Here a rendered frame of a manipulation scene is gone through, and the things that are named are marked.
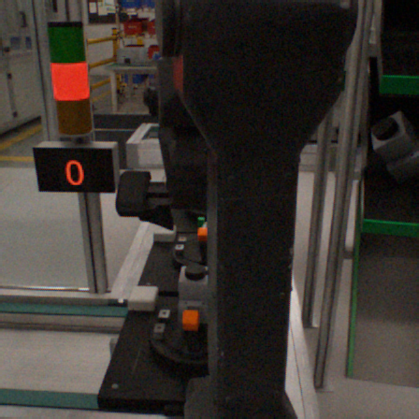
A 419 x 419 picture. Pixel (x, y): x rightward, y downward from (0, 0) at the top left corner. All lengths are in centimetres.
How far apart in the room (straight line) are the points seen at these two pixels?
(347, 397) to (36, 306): 55
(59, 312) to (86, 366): 12
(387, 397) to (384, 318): 20
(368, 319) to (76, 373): 44
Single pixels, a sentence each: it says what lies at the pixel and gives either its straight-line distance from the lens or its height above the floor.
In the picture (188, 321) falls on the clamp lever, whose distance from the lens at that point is 61.
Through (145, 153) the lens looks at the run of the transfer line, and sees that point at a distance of 185.
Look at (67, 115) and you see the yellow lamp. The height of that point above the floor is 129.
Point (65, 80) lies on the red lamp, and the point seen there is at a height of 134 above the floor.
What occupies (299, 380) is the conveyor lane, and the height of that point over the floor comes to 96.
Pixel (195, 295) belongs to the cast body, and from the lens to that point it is 67.
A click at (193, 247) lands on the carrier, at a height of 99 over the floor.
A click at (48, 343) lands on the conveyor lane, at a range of 86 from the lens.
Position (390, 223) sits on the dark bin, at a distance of 57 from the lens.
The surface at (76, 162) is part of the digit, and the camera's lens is 74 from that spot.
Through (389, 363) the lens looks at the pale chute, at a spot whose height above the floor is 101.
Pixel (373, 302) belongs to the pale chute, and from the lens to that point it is 69.
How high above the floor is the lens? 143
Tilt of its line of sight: 23 degrees down
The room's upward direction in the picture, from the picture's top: straight up
